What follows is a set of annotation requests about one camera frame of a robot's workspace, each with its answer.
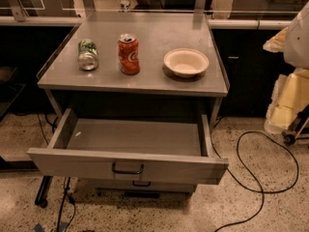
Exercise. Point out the green crushed soda can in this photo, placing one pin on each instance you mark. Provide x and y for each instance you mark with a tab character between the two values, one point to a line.
87	55

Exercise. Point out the grey metal drawer cabinet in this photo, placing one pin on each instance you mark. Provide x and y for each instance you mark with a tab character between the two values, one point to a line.
154	94

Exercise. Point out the black wheeled stand leg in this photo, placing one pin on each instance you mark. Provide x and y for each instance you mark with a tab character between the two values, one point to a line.
41	198

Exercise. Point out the grey top drawer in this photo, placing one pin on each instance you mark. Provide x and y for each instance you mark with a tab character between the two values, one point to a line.
138	151

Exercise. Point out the grey drawer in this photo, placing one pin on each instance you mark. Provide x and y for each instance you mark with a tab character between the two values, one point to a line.
141	186
138	151

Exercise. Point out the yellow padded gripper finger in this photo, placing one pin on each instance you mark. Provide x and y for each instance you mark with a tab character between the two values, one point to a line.
294	97

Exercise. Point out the white horizontal rail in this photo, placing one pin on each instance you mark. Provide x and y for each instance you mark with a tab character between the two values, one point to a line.
150	19

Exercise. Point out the red cola can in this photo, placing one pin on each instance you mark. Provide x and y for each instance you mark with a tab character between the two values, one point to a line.
128	54

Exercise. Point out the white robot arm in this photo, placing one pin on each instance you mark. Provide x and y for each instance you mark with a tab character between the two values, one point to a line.
300	21

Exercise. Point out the white paper bowl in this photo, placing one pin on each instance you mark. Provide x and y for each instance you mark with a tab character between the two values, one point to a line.
186	62

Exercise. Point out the grey bottom drawer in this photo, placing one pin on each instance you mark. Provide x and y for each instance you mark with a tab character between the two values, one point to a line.
141	186

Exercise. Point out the blue tape piece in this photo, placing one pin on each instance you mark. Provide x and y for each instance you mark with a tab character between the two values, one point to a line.
38	228

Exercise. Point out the clear plastic water bottle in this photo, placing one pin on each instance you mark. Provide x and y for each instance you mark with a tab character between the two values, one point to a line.
125	5

